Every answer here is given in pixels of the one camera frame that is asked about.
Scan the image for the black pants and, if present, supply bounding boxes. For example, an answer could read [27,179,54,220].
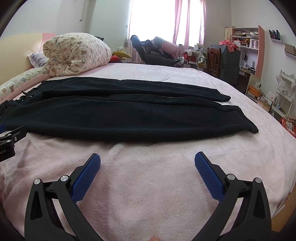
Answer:
[1,77,258,142]

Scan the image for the long bear print pillow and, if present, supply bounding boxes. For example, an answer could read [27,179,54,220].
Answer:
[1,67,50,102]

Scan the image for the purple floral small pillow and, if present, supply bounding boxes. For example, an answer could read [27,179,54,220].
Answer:
[28,52,49,68]

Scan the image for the beige pink headboard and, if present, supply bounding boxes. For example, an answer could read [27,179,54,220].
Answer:
[1,33,55,84]

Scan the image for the pink fleece bed blanket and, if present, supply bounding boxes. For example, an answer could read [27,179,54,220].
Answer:
[1,63,295,240]

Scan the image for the rolled floral quilt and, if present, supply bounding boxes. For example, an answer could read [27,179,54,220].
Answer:
[43,33,112,77]

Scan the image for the white rolling cart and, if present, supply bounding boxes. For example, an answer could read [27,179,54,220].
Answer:
[272,70,295,120]

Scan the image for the yellow plush toy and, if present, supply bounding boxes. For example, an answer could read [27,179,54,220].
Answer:
[112,50,132,60]

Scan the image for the dark wooden chair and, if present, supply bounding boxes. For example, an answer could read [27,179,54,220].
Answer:
[207,48,221,77]

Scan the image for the dark clothes pile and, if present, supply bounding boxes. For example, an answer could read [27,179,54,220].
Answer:
[130,35,185,67]

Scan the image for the pink white bookshelf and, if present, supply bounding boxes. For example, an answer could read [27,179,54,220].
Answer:
[224,25,265,79]

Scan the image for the pink curtain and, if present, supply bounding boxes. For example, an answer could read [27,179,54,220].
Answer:
[173,0,206,48]

